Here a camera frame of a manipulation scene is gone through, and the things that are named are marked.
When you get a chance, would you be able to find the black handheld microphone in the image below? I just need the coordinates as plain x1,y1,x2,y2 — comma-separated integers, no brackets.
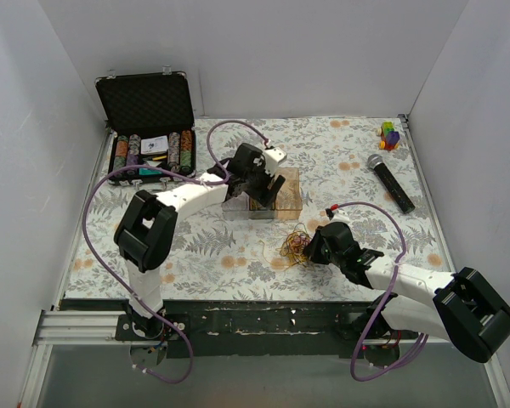
367,154,416,214

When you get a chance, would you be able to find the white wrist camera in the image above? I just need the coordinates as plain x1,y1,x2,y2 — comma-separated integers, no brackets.
326,205,351,224
263,147,287,176

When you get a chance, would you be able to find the black poker chip case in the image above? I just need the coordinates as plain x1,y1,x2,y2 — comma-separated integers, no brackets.
95,71,196,186

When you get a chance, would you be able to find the aluminium frame rail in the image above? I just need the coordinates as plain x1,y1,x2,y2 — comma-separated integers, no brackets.
20,311,510,407

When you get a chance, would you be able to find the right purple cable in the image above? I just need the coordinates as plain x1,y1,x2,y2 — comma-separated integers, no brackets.
333,201,428,382

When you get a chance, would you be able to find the amber plastic box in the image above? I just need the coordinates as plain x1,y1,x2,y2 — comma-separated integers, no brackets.
275,167,303,220

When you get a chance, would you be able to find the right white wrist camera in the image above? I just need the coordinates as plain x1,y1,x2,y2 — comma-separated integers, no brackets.
326,205,351,224

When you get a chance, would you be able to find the smoky grey plastic box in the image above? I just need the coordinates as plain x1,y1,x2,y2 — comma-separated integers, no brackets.
248,198,276,220

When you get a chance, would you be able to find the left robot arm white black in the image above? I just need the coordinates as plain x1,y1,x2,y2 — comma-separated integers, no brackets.
114,143,286,340

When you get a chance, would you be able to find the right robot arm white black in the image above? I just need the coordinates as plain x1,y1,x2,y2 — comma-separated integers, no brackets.
303,222,510,363

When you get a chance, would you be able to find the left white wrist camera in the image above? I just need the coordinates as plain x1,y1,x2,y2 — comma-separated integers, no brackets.
263,147,287,176

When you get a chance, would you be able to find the clear plastic box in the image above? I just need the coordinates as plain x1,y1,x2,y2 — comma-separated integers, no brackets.
221,192,250,221

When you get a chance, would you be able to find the colourful toy block train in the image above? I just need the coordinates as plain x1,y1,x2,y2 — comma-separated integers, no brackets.
377,122,400,151

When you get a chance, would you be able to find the white playing card deck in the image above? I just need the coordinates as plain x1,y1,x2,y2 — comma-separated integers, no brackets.
140,135,168,156

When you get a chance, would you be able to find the floral patterned table mat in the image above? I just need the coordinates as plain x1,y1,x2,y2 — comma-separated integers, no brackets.
62,116,459,303

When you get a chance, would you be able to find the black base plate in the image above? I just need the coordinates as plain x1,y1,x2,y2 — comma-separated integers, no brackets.
114,299,422,360

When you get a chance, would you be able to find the yellow red wire bundle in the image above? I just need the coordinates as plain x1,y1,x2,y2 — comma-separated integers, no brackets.
258,221,320,273

